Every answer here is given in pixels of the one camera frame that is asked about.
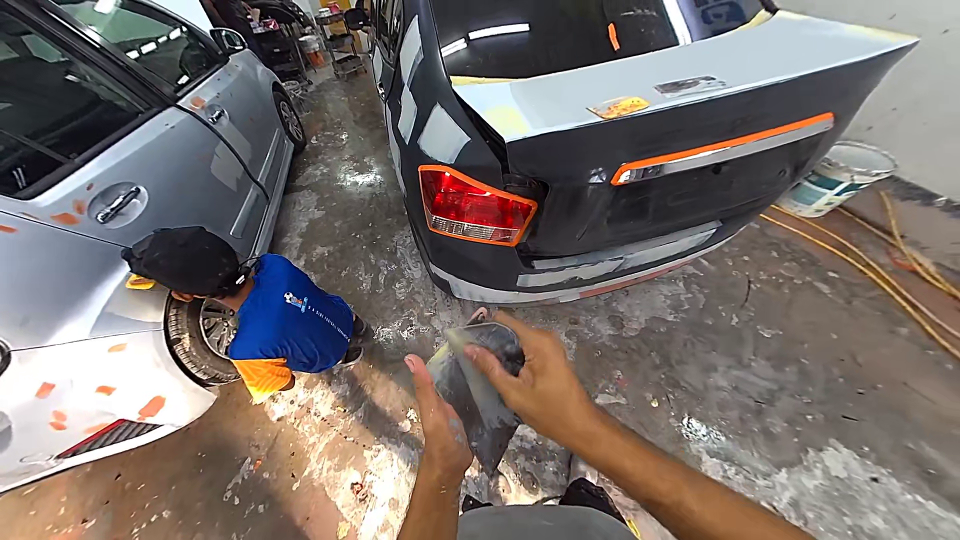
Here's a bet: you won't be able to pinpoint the grey sandpaper sheet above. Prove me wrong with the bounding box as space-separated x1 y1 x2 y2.
426 321 526 478

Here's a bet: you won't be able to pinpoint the silver car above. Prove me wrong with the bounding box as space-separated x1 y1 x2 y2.
0 0 308 495

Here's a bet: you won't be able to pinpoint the white paint bucket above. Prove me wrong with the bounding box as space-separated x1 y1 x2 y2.
776 140 899 219

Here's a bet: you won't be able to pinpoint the yellow hose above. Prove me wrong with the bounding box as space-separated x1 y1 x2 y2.
759 190 960 361

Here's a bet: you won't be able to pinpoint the black car with grey patches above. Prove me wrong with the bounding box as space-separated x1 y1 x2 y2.
369 0 920 306

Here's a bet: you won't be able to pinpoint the person's left forearm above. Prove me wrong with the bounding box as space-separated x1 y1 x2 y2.
396 466 468 540

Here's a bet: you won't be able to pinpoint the yellow sandpaper piece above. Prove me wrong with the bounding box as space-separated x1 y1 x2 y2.
587 96 651 120

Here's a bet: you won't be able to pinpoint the metal trolley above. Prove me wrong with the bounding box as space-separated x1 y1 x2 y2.
318 7 370 81

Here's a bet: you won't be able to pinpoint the person's right hand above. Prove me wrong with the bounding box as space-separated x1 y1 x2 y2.
463 309 601 445

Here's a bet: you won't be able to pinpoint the person's left hand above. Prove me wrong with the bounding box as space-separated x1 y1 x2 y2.
404 354 474 478

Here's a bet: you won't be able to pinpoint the black cluttered rack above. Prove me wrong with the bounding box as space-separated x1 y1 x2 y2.
247 0 313 85

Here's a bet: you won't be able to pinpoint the person's body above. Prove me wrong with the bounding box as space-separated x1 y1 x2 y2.
456 504 639 540

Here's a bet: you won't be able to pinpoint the grey worn sandpaper piece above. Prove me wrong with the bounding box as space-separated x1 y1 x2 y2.
653 75 727 99

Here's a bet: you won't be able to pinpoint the person's legs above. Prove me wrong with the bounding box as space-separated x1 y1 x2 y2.
460 478 643 540

